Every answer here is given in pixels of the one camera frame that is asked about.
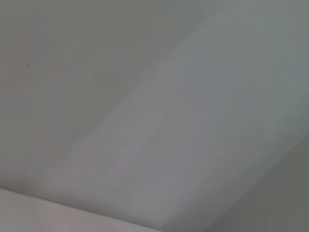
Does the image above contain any light blue handled metal spoon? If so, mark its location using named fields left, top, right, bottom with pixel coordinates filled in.
left=0, top=188, right=167, bottom=232

